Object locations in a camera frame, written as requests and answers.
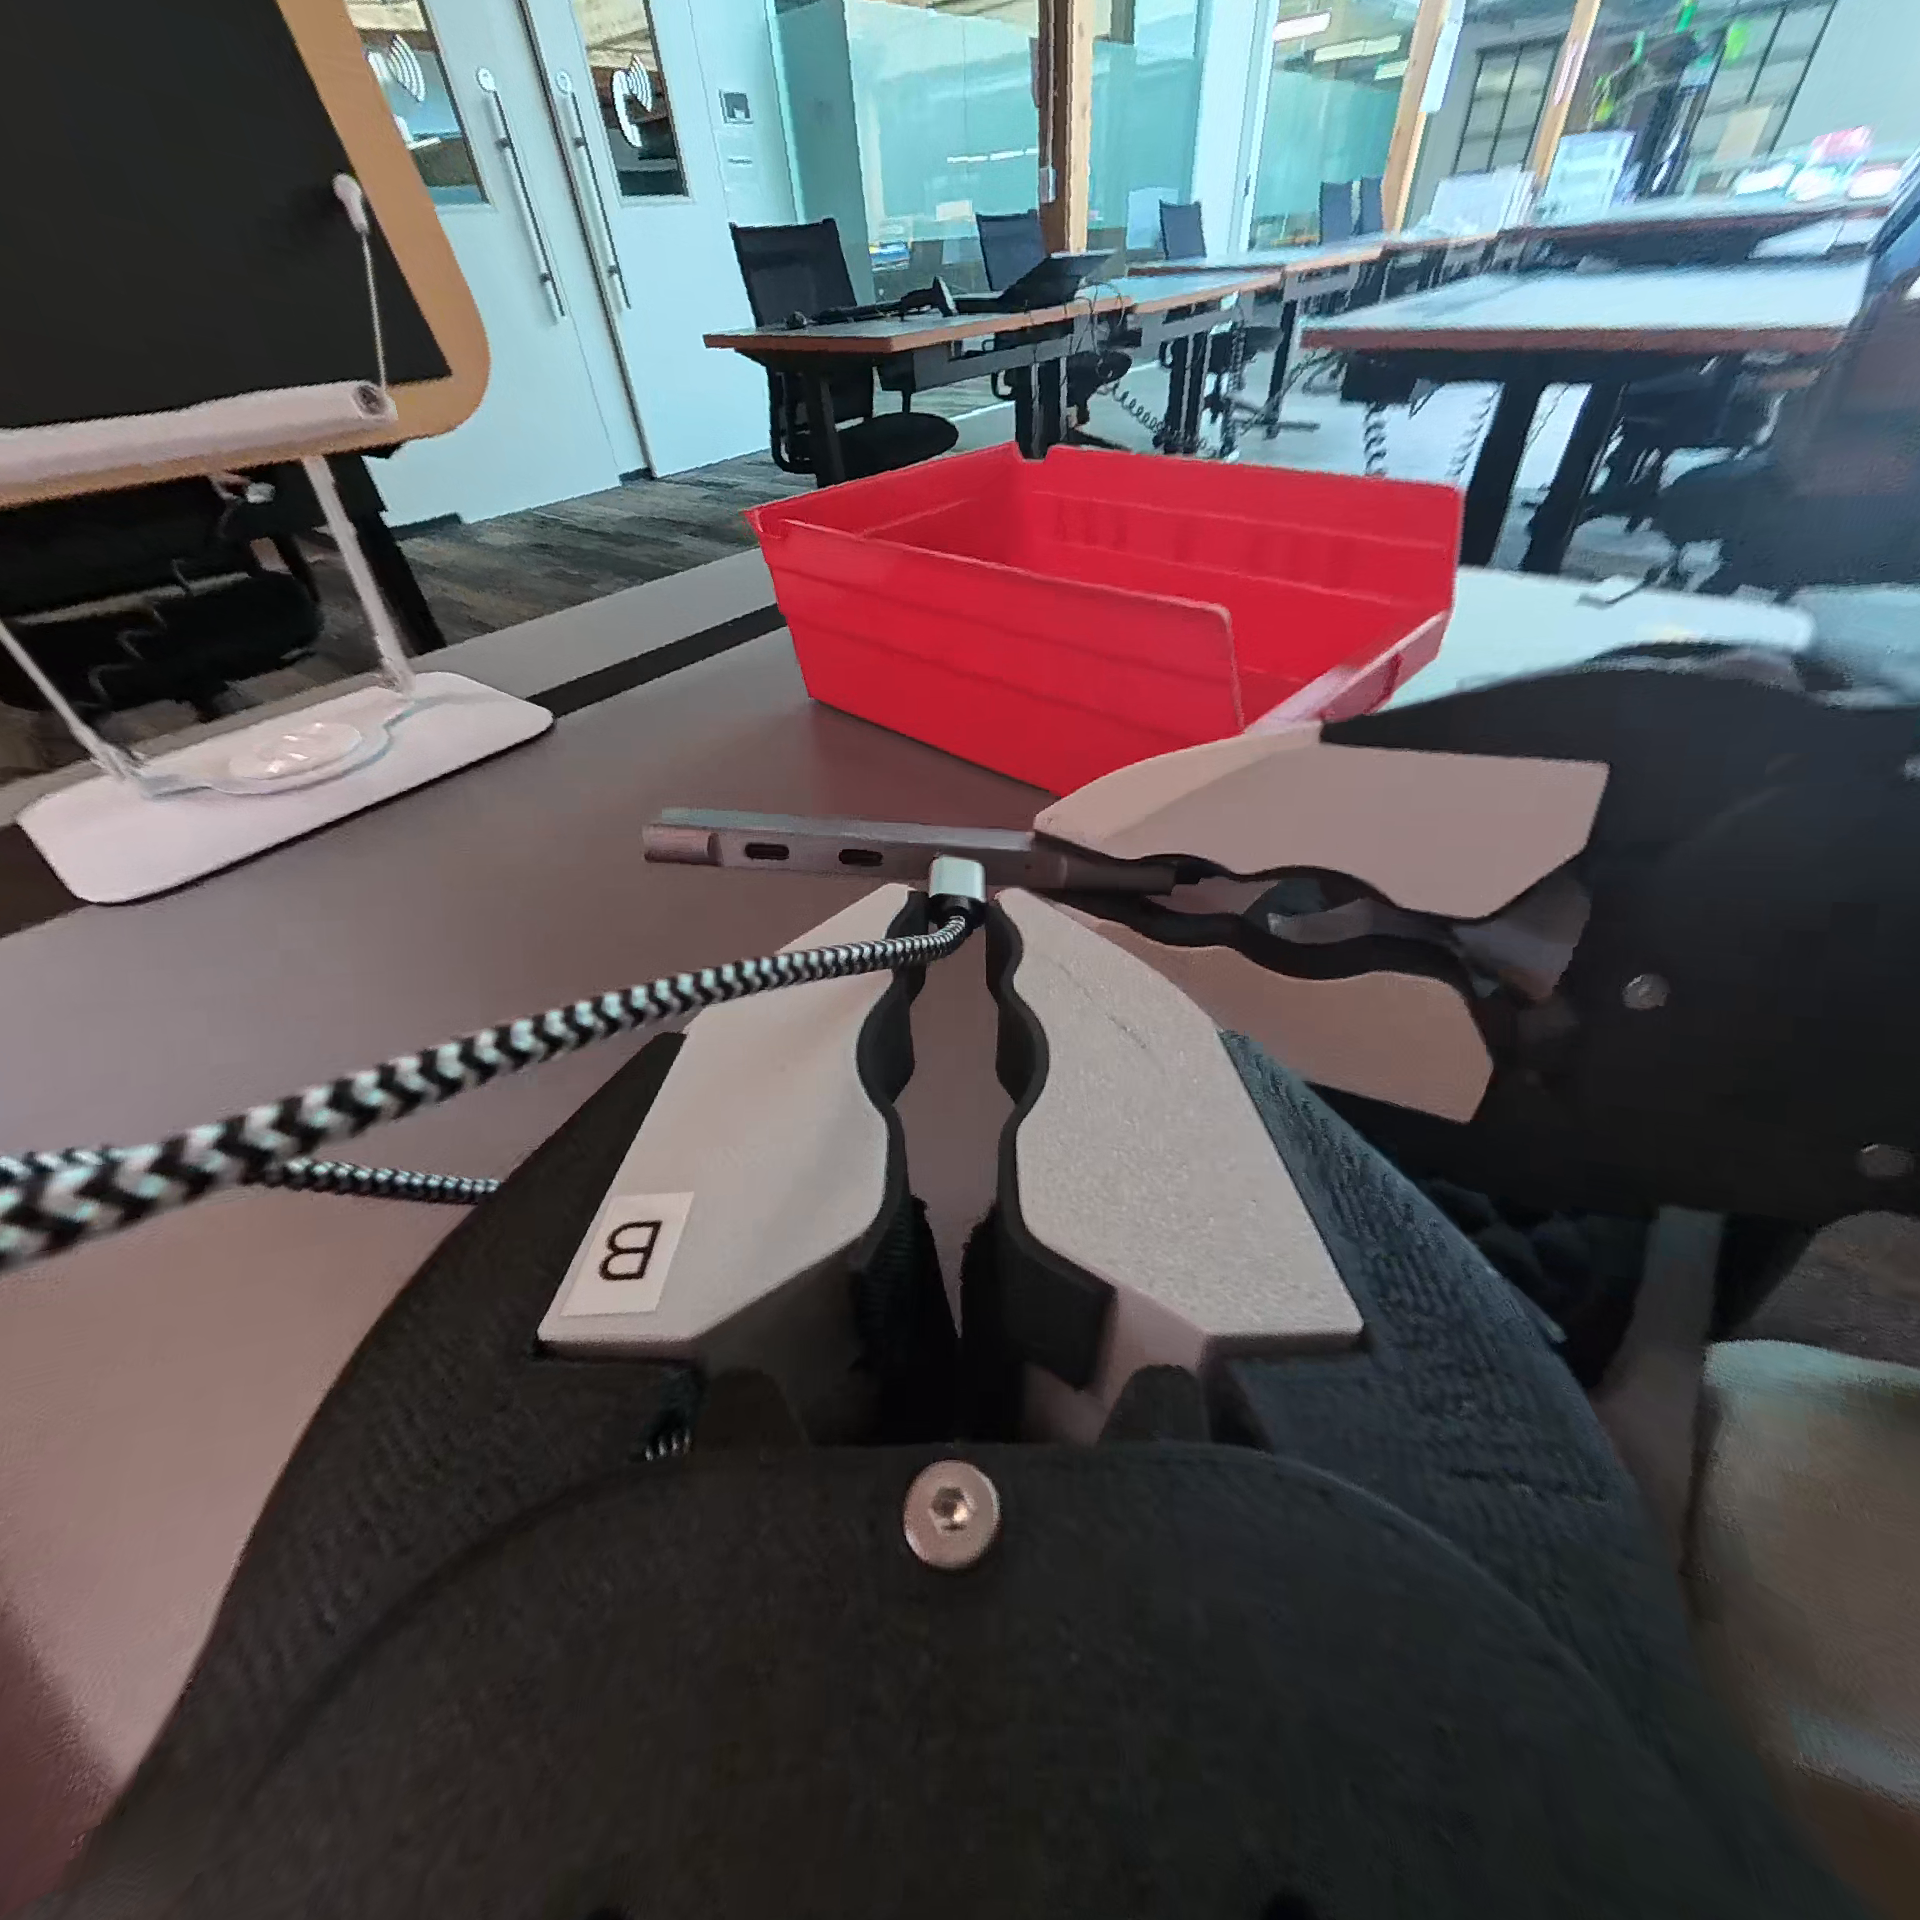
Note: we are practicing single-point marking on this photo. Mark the black laptop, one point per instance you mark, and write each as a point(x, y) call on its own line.
point(1042, 282)

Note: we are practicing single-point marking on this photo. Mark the large red plastic bin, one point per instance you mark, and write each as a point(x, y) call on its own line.
point(975, 660)

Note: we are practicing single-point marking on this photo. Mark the black office chair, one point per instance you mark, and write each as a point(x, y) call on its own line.
point(1012, 249)
point(817, 345)
point(150, 601)

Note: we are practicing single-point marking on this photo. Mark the white base mat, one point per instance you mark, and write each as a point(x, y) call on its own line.
point(449, 735)

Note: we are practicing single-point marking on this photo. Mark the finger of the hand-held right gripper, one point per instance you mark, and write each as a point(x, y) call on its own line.
point(1349, 1021)
point(1349, 810)

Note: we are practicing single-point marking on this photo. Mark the grey usb-c hub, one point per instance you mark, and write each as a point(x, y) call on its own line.
point(780, 851)

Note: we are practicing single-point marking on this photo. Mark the glass door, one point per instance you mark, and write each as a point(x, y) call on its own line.
point(465, 255)
point(601, 225)

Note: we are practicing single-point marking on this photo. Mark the wooden top desk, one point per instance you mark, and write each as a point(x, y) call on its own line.
point(959, 324)
point(1589, 308)

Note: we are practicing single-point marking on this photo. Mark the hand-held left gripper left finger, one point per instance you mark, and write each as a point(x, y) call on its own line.
point(750, 1111)

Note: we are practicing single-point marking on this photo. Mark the person's light clothing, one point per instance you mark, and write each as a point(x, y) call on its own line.
point(1816, 1576)

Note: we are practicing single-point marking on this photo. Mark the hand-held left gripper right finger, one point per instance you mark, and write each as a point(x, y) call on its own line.
point(1170, 1155)

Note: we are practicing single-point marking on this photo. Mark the tablet with tan rim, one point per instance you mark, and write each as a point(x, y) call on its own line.
point(179, 196)

